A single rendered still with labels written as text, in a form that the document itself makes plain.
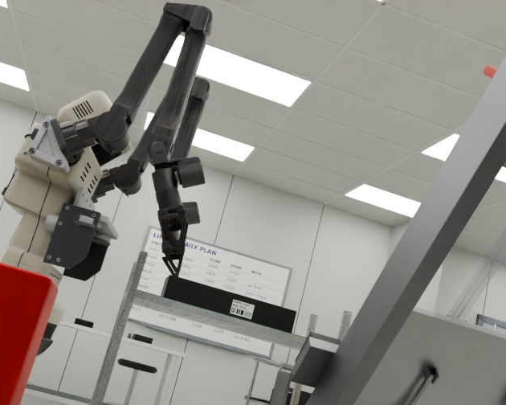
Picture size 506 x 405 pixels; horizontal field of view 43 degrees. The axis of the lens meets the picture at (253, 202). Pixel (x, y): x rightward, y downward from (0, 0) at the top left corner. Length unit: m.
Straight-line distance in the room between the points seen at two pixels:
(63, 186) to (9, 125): 6.03
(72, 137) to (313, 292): 6.38
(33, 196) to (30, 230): 0.09
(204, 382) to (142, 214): 2.04
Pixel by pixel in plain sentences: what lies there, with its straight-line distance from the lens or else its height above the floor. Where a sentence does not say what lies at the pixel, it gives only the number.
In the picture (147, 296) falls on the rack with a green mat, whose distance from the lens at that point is 2.50.
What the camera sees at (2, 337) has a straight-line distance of 0.55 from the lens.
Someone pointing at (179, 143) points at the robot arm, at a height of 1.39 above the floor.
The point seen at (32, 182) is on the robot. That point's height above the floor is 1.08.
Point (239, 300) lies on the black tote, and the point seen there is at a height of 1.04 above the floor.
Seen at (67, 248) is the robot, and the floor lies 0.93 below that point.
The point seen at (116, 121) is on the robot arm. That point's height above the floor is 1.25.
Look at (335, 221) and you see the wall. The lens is 8.02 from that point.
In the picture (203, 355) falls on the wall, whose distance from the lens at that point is 7.47.
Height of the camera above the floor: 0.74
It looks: 15 degrees up
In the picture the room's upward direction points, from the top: 15 degrees clockwise
